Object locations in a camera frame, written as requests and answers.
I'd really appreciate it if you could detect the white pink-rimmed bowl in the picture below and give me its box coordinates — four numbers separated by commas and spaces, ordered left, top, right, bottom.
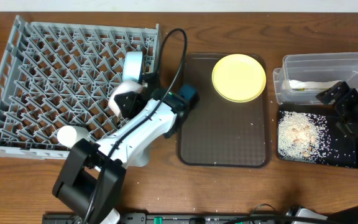
108, 80, 143, 116

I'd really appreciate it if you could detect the light blue bowl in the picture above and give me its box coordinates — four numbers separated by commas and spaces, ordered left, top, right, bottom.
122, 52, 143, 84

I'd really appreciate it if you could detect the white paper cup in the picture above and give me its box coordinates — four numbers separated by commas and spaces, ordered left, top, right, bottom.
57, 125, 90, 149

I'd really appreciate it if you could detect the yellow round plate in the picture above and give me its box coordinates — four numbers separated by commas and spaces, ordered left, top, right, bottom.
211, 54, 267, 103

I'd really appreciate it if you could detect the green snack wrapper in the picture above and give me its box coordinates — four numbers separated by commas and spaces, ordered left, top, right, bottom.
292, 88, 309, 91

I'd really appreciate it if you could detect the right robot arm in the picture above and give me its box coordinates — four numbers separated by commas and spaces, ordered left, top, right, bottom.
316, 81, 358, 223

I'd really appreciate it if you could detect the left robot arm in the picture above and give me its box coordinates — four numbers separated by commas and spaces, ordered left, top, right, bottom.
52, 85, 199, 223

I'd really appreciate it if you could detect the black waste tray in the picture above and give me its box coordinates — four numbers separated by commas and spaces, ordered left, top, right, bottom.
277, 103, 358, 170

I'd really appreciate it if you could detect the spilled rice food waste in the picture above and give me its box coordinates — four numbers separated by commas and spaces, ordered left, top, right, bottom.
277, 111, 358, 164

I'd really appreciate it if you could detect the clear plastic bin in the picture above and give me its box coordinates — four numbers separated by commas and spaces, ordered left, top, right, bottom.
273, 52, 358, 105

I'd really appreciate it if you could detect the grey plastic dish rack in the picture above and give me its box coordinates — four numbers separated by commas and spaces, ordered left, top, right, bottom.
0, 17, 161, 160

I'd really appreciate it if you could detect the dark brown serving tray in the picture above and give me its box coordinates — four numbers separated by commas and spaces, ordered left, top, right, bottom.
177, 53, 272, 169

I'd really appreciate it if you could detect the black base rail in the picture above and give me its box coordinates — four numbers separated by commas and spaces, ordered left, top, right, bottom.
41, 212, 329, 224

